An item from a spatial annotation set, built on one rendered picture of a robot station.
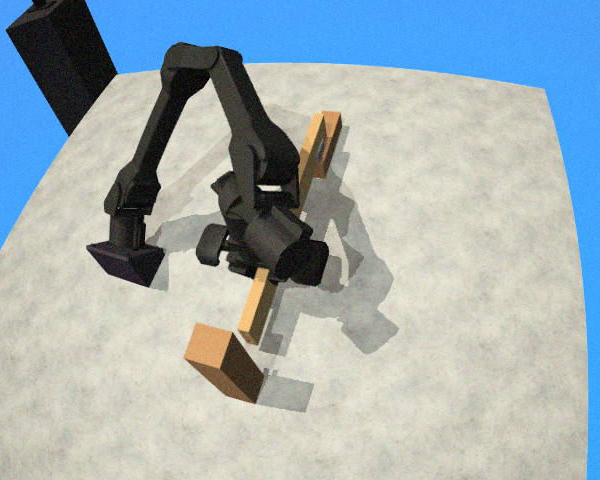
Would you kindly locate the brown wooden post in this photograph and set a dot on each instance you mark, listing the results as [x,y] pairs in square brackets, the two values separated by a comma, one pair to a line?
[217,354]

